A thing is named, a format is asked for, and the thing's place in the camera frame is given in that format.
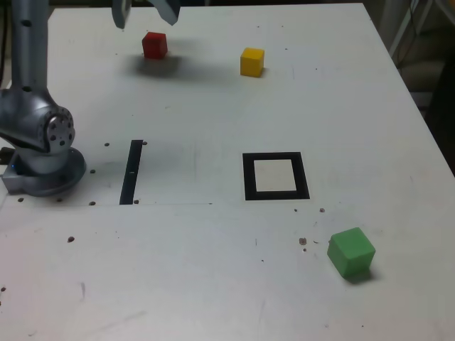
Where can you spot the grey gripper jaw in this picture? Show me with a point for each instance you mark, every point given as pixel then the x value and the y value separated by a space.
pixel 167 10
pixel 121 12

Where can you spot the red cube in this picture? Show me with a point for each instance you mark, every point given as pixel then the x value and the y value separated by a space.
pixel 154 45

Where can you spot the yellow cube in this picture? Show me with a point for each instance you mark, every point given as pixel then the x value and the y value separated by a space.
pixel 251 62

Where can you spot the green cube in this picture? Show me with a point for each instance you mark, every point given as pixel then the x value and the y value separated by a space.
pixel 350 252

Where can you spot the black tape square outline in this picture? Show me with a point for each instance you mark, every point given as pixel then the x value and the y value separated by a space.
pixel 249 175

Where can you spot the black tape strip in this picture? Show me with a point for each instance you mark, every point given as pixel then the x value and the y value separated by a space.
pixel 131 174

